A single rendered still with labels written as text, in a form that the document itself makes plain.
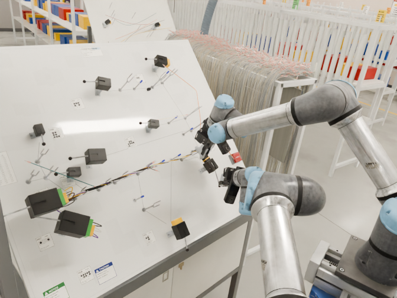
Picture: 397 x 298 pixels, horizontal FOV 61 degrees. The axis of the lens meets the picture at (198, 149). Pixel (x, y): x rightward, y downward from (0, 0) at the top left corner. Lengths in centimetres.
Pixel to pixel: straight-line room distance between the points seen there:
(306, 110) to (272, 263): 50
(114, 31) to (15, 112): 323
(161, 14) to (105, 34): 93
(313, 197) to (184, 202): 75
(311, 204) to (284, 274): 27
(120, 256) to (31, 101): 69
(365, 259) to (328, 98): 52
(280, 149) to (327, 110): 150
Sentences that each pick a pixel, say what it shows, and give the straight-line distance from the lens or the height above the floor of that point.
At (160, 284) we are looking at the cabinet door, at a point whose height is 68.
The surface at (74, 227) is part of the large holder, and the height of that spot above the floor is 116.
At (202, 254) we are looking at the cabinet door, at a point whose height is 70.
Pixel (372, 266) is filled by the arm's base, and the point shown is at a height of 120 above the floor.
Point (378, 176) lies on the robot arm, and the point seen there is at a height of 141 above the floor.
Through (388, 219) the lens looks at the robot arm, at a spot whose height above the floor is 136.
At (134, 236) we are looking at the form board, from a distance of 143.
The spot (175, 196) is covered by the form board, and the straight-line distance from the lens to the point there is 156.
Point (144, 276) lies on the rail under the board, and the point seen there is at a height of 85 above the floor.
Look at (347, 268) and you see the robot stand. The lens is 121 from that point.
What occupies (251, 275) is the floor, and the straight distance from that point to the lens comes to 272.
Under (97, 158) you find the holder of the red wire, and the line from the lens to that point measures 133.
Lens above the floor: 191
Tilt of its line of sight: 26 degrees down
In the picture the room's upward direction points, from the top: 6 degrees clockwise
